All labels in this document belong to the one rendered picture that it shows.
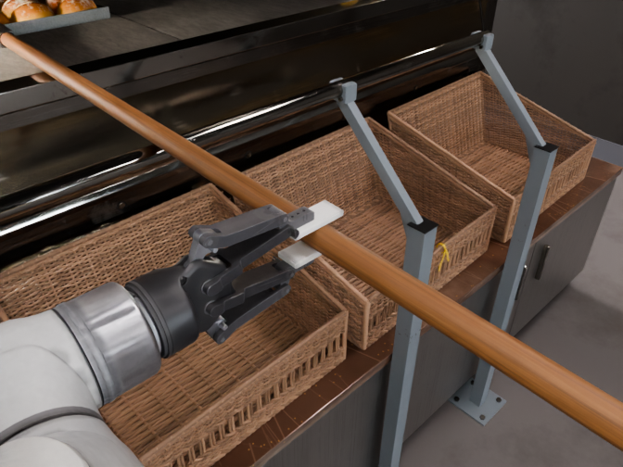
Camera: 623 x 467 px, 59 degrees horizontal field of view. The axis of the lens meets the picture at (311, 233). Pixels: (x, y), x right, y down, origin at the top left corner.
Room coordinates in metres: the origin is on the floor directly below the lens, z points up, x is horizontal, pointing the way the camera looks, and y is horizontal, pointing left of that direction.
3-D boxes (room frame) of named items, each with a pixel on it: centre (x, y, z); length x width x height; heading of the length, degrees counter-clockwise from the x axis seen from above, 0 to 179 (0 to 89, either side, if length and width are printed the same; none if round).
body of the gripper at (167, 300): (0.38, 0.12, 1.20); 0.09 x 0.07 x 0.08; 133
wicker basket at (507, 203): (1.66, -0.60, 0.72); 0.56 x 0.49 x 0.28; 134
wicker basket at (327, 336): (0.83, 0.28, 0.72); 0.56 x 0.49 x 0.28; 135
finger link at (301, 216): (0.46, 0.02, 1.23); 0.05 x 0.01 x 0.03; 133
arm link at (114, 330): (0.33, 0.17, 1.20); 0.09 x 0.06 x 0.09; 43
